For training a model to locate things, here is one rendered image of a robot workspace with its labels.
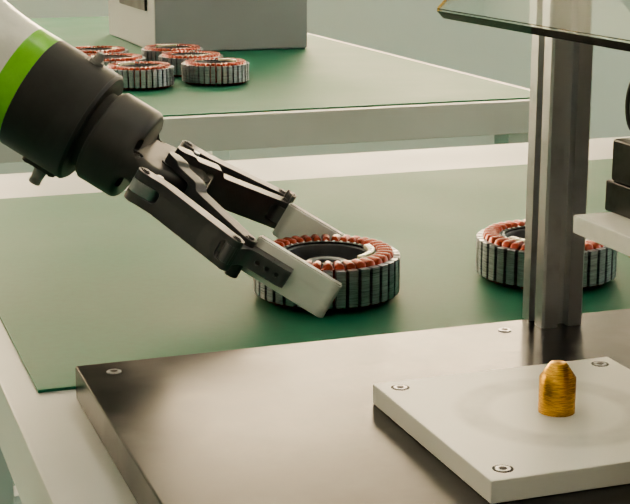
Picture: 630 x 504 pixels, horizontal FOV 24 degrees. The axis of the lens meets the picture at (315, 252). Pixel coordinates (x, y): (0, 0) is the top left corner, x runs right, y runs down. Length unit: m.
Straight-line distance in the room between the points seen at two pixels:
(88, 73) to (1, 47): 0.07
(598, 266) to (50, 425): 0.47
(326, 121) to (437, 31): 3.53
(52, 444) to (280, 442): 0.14
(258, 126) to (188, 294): 0.98
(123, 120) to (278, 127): 1.01
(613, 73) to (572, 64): 5.06
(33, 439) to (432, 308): 0.36
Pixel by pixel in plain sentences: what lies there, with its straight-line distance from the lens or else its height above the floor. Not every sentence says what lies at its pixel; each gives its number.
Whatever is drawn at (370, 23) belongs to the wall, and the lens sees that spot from 5.53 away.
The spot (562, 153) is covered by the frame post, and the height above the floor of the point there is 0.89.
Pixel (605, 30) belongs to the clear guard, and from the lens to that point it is 0.41.
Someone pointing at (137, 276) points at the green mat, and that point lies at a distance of 1.18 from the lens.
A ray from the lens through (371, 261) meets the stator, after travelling 1.07.
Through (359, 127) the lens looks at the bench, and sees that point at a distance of 2.14.
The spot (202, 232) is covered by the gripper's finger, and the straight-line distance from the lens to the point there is 1.04.
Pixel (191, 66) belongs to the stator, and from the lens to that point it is 2.40.
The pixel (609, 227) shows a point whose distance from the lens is 0.77.
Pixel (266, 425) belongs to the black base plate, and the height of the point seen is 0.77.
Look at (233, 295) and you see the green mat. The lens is 1.12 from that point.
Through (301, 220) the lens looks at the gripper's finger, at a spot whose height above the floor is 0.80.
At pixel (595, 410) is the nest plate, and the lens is 0.79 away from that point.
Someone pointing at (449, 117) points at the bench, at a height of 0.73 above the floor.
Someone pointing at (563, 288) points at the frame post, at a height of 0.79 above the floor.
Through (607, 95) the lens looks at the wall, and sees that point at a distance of 6.02.
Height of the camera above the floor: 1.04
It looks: 14 degrees down
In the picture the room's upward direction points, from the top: straight up
